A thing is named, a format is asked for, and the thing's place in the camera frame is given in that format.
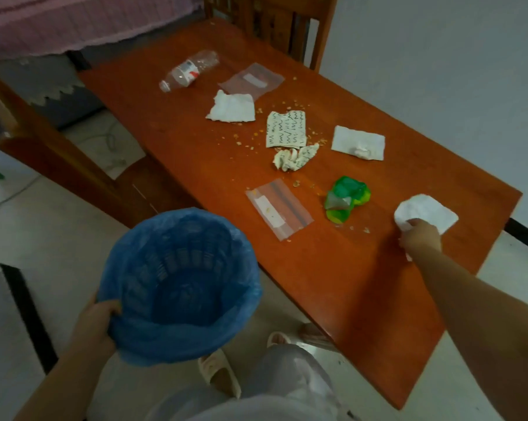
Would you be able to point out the person's right hand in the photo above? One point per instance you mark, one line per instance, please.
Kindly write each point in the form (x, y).
(421, 236)

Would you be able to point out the person's left hand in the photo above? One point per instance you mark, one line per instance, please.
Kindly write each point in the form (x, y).
(95, 324)

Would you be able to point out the green plastic wrapper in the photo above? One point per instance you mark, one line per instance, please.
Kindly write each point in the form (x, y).
(349, 192)

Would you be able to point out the blue lined waste basket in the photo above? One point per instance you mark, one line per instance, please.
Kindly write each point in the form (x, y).
(180, 280)

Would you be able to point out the food crumbs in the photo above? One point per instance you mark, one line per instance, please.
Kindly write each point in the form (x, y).
(296, 183)

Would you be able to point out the clear plastic bottle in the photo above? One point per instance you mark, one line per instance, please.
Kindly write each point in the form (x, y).
(187, 72)

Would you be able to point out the person's right forearm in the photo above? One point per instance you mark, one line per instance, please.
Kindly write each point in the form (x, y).
(487, 324)

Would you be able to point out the person's left forearm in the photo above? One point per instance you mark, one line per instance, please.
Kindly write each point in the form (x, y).
(66, 385)

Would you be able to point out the black baseboard strip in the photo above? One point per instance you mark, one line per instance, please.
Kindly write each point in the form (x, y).
(527, 238)
(27, 315)

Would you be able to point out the orange wooden table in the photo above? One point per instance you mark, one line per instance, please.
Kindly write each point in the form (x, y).
(356, 280)

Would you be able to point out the white bear left slipper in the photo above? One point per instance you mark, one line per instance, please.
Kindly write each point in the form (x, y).
(215, 368)

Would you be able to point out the white bear slipper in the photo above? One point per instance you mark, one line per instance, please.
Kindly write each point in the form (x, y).
(277, 337)
(215, 368)

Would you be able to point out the wooden slat-back chair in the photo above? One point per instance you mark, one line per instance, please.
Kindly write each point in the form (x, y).
(49, 162)
(281, 26)

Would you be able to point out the white bear right slipper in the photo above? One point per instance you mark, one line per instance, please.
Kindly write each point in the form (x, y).
(277, 337)

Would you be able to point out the white shorts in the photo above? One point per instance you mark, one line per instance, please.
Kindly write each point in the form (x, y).
(290, 381)

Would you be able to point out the dark grey bed base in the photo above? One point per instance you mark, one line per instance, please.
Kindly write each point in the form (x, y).
(80, 109)

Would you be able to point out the pink bedspread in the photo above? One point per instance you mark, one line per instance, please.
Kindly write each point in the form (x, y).
(71, 21)

